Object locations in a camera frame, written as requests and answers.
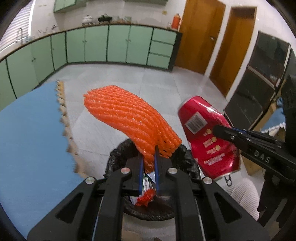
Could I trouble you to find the window blinds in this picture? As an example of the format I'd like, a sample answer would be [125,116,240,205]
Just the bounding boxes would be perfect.
[1,1,34,51]

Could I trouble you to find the chrome sink faucet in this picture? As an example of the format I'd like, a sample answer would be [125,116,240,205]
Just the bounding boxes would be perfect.
[15,28,23,45]

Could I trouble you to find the green upper kitchen cabinets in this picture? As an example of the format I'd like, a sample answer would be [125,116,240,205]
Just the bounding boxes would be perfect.
[53,0,168,14]

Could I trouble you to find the green kitchen cabinets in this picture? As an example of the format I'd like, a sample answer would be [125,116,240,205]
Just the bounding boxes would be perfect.
[1,24,182,109]
[53,0,168,14]

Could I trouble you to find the brown wooden door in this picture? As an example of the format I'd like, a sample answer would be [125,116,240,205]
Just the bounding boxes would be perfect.
[175,0,226,74]

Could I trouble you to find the orange foam fruit net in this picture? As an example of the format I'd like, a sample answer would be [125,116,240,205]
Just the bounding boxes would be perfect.
[84,85,182,173]

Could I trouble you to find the blue table mat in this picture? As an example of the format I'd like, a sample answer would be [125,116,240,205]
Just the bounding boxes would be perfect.
[1,81,82,240]

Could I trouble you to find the white cooking pot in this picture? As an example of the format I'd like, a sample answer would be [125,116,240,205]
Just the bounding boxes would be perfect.
[82,15,93,26]

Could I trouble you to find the black wok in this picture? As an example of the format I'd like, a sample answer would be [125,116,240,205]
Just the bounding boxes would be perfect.
[98,15,113,23]

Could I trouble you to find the black trash bin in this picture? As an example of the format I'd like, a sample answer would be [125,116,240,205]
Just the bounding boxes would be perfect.
[104,138,201,222]

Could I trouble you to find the green white snack wrapper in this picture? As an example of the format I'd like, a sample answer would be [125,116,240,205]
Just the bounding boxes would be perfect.
[130,171,156,205]

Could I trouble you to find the red crumpled plastic bag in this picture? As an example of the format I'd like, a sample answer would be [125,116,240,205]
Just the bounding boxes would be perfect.
[135,189,156,207]

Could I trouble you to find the black glass cabinet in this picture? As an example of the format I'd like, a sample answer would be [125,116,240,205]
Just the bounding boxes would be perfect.
[224,32,295,130]

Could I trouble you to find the red crushed drink can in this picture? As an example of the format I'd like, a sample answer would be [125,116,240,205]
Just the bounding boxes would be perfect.
[178,96,240,187]

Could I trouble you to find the orange thermos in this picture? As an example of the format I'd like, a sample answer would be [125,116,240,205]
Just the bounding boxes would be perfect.
[171,14,182,31]

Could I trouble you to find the green lower kitchen cabinets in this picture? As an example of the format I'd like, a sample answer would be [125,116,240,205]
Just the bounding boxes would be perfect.
[1,24,182,109]

